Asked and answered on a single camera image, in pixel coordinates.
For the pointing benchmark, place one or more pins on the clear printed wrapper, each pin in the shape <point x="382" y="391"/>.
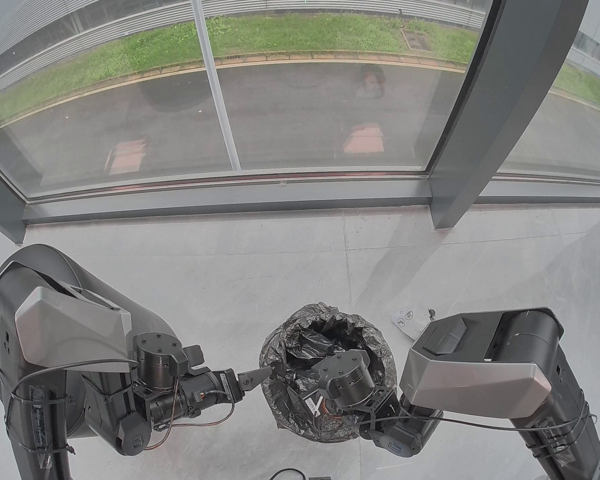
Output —
<point x="405" y="320"/>

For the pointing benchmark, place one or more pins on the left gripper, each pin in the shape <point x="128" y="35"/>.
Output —
<point x="210" y="388"/>

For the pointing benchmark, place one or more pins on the black plastic bag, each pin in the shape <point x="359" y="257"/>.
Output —
<point x="280" y="348"/>

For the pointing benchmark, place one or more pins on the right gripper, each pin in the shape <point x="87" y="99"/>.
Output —
<point x="300" y="398"/>

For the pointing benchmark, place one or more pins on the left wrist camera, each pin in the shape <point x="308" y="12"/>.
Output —
<point x="194" y="357"/>

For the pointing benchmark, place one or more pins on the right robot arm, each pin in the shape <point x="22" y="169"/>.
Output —
<point x="480" y="368"/>

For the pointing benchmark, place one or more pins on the window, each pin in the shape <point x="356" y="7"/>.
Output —
<point x="505" y="93"/>

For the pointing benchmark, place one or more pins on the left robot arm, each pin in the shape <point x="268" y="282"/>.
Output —
<point x="70" y="323"/>

